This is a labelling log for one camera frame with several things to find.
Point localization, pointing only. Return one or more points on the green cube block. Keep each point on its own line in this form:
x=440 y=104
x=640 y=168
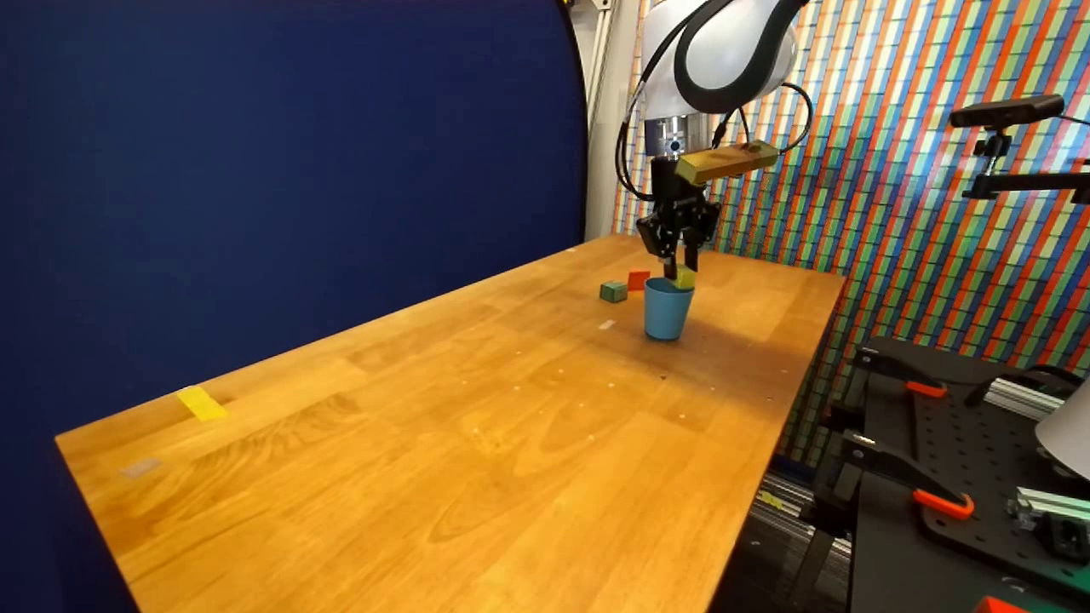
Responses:
x=615 y=290

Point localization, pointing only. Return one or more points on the yellowish wrist camera box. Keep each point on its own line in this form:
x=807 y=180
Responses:
x=725 y=162

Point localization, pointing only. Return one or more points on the green tinted aluminium rail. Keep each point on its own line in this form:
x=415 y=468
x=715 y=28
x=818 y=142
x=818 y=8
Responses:
x=1057 y=504

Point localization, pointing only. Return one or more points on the red cube block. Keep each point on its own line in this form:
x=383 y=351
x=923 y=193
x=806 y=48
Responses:
x=638 y=282

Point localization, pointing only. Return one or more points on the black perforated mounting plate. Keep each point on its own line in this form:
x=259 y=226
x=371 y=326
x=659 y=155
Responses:
x=966 y=456

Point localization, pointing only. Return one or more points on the blue plastic cup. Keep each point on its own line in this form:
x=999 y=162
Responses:
x=668 y=314

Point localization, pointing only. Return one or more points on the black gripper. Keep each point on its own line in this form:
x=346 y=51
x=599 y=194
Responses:
x=666 y=188

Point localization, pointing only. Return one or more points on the silver aluminium rail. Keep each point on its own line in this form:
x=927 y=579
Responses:
x=1024 y=396

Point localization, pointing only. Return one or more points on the black stereo camera bar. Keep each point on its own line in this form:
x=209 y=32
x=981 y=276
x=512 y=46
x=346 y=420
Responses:
x=1007 y=109

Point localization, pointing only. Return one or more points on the white stand pole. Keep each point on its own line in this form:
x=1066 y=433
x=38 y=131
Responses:
x=598 y=171

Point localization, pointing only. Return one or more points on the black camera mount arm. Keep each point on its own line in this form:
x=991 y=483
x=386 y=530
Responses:
x=1027 y=181

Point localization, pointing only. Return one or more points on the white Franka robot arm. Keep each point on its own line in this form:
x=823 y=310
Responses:
x=725 y=51

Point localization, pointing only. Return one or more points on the dark blue backdrop panel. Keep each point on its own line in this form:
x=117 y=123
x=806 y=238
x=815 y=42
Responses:
x=284 y=171

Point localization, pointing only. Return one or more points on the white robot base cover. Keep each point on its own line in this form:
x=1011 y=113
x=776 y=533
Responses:
x=1070 y=438

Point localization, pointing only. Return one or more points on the yellow tape strip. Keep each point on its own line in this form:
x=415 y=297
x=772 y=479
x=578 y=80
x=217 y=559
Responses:
x=202 y=404

